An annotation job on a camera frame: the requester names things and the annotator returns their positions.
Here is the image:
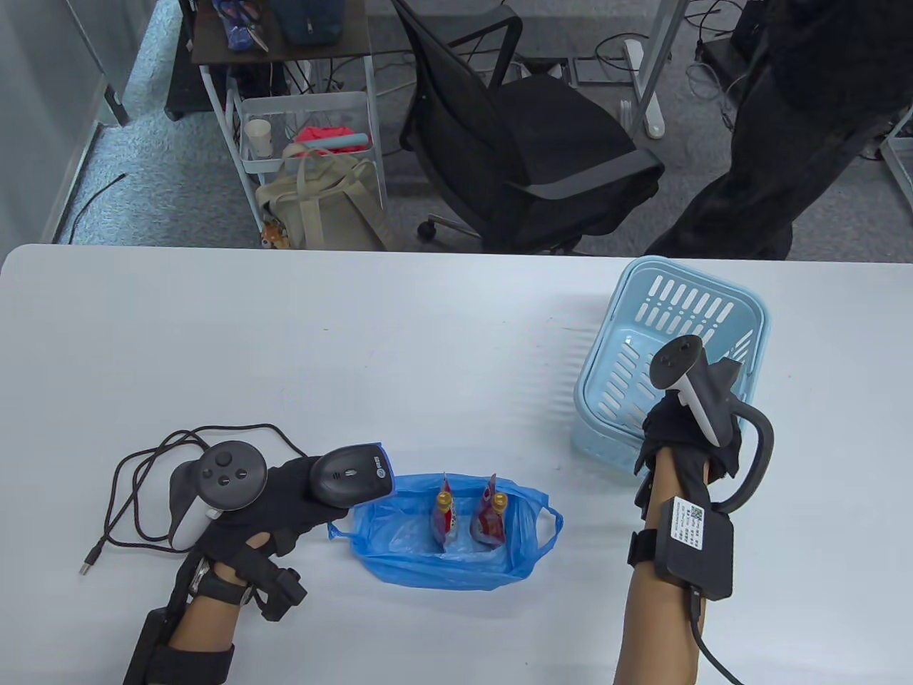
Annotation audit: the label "black floor case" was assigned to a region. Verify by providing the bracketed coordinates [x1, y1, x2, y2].
[164, 43, 218, 121]

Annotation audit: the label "person's right hand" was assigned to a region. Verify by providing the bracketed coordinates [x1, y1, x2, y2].
[633, 359, 748, 487]

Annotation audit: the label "black floor cable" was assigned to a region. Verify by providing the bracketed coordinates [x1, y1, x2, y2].
[69, 173, 129, 243]

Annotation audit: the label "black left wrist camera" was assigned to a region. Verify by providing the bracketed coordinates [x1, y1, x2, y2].
[260, 567, 309, 621]

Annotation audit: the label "black and blue barcode scanner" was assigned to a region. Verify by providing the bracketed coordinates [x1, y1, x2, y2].
[310, 444, 397, 511]

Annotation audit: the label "beige tote bag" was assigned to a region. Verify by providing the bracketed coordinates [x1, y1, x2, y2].
[255, 143, 393, 252]

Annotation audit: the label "white paper cup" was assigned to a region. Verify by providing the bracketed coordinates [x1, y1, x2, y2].
[245, 118, 275, 161]

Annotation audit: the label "blue plastic bag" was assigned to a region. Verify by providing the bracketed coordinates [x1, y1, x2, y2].
[328, 471, 564, 592]

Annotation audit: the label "black office chair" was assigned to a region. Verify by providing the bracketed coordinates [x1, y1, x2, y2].
[391, 0, 665, 256]

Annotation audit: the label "white metal rack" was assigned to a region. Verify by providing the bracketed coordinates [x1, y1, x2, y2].
[879, 107, 913, 208]

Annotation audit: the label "person's left forearm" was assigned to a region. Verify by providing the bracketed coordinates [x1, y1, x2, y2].
[168, 564, 250, 650]

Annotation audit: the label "red cloth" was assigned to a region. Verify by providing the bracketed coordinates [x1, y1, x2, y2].
[292, 125, 355, 147]

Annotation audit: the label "black computer equipment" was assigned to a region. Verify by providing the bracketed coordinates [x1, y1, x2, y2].
[703, 0, 767, 69]

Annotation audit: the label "black forearm box cable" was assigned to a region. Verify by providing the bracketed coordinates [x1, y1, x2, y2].
[688, 585, 743, 685]

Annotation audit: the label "white rolling cart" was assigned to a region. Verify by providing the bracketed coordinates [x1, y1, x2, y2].
[189, 0, 392, 249]

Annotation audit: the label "dark blue pouch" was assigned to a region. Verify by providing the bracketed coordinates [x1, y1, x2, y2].
[271, 0, 348, 45]

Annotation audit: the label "grey hand controller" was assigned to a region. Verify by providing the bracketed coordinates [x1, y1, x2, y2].
[649, 335, 775, 514]
[169, 441, 268, 552]

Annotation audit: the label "tangle of floor cables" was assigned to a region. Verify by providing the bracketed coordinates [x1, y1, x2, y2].
[685, 7, 750, 133]

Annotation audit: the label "black left forearm box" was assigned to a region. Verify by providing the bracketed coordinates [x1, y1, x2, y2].
[123, 607, 235, 685]

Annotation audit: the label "red ketchup package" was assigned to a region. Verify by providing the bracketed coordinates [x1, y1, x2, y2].
[432, 471, 461, 554]
[471, 472, 509, 550]

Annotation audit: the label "person's left hand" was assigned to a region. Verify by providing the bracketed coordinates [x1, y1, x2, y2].
[193, 457, 357, 566]

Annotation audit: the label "light blue plastic basket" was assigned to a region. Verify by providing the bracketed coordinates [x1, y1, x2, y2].
[572, 255, 773, 472]

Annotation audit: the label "person's right forearm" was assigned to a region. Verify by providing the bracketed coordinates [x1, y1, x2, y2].
[615, 450, 707, 685]

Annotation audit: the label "white desk leg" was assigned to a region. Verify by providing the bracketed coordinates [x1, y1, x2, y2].
[621, 0, 689, 140]

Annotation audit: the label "red-handled scissors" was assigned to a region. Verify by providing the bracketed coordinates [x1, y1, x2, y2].
[218, 0, 270, 52]

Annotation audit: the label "black right forearm box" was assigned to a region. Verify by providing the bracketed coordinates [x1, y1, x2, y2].
[656, 497, 735, 600]

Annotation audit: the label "teal cylinder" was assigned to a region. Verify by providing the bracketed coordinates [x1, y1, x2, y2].
[303, 133, 370, 154]

